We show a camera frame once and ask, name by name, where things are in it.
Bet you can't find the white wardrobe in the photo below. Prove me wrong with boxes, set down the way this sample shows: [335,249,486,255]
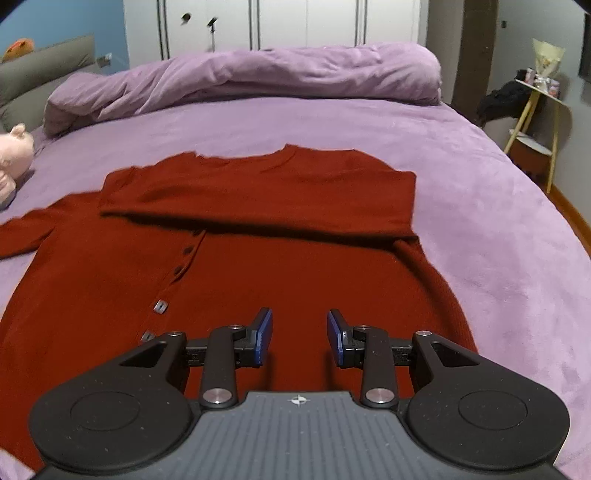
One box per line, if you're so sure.
[124,0,429,72]

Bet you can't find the cream wrapped bouquet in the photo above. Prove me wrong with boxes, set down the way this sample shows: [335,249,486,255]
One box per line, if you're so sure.
[531,38,568,81]

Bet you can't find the black cloth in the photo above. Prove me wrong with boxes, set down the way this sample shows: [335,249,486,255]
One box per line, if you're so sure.
[475,79,536,127]

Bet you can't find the purple duvet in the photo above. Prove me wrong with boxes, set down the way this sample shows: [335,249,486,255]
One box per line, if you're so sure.
[44,42,443,137]

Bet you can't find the side table with yellow legs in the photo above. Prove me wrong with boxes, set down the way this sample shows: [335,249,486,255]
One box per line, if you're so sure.
[503,78,573,193]

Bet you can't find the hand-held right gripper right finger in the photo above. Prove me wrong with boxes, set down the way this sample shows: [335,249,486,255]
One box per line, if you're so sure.
[326,309,479,409]

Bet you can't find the red knit cardigan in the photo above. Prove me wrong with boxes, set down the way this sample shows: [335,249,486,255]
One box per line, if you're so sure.
[0,144,478,474]

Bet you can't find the pink plush toy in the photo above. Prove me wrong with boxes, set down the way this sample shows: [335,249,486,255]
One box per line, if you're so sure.
[0,123,37,210]

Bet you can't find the grey-green pillow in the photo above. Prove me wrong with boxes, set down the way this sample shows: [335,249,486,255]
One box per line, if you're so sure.
[0,33,95,132]

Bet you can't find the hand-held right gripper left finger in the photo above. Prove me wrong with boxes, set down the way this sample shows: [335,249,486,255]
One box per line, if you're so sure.
[119,308,273,410]

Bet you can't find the orange plush toy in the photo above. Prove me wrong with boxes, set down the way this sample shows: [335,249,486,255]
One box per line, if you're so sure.
[1,39,35,63]

